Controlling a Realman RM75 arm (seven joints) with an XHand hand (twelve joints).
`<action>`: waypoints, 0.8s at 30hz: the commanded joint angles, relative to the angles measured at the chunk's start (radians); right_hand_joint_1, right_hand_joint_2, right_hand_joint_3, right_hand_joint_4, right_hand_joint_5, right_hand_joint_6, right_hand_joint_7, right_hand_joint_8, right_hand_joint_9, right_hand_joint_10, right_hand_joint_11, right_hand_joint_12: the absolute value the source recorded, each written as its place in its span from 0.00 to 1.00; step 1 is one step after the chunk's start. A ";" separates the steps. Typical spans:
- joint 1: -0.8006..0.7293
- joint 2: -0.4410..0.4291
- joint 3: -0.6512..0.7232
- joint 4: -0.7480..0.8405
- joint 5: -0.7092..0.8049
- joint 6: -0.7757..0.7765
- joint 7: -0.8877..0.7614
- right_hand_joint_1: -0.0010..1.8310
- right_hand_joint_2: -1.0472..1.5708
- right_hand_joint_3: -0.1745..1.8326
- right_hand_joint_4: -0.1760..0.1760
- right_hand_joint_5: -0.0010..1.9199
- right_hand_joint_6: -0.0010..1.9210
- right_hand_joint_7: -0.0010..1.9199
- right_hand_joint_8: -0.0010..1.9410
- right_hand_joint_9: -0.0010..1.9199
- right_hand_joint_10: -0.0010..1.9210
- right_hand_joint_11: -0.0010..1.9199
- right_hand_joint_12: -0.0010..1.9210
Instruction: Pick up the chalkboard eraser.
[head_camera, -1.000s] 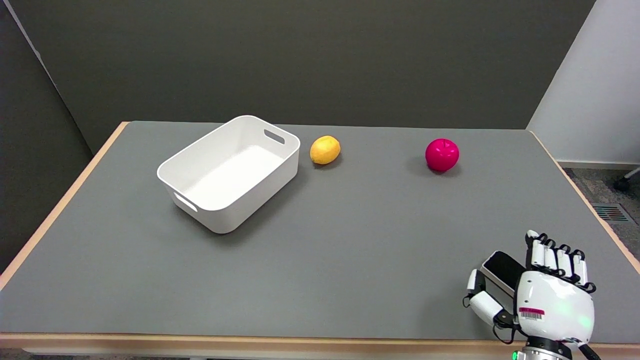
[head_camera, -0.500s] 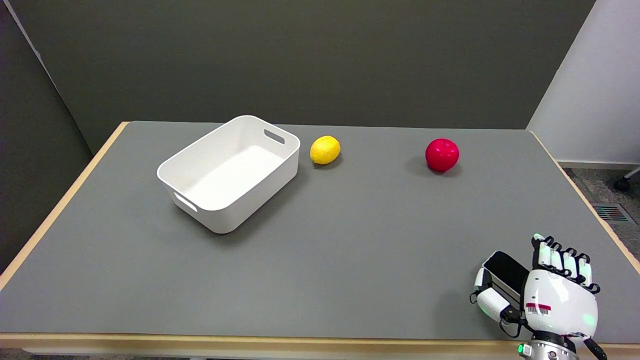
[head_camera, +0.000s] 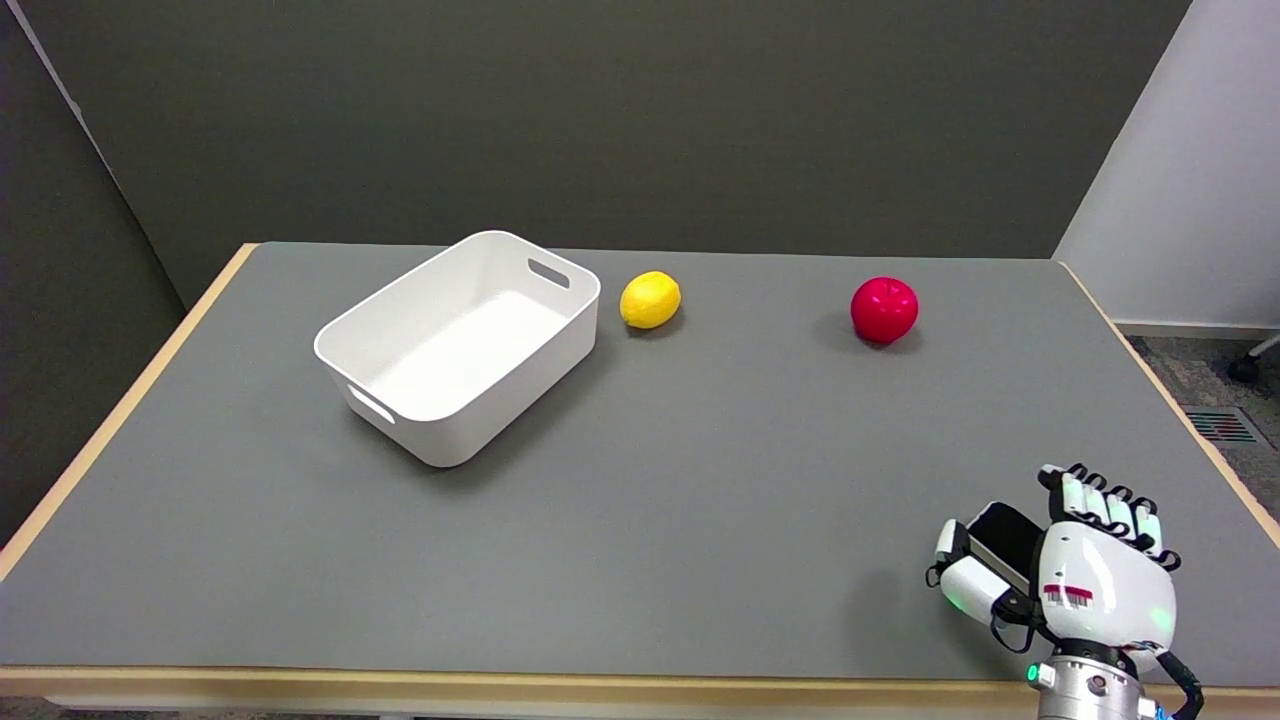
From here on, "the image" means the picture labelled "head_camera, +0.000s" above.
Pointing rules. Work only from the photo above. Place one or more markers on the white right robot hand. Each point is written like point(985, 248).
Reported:
point(1085, 575)

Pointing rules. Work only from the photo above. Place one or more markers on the black and white chalkboard eraser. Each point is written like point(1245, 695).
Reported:
point(1008, 540)

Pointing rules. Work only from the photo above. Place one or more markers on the floor vent grille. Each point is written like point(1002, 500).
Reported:
point(1222, 426)

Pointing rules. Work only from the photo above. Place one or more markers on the chair caster wheel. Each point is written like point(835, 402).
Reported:
point(1250, 362)

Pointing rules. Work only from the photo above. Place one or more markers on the red apple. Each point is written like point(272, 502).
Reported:
point(884, 310)

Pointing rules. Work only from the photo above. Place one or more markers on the yellow lemon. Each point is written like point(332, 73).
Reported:
point(650, 300)

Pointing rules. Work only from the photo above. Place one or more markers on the white plastic bin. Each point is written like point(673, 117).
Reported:
point(460, 345)

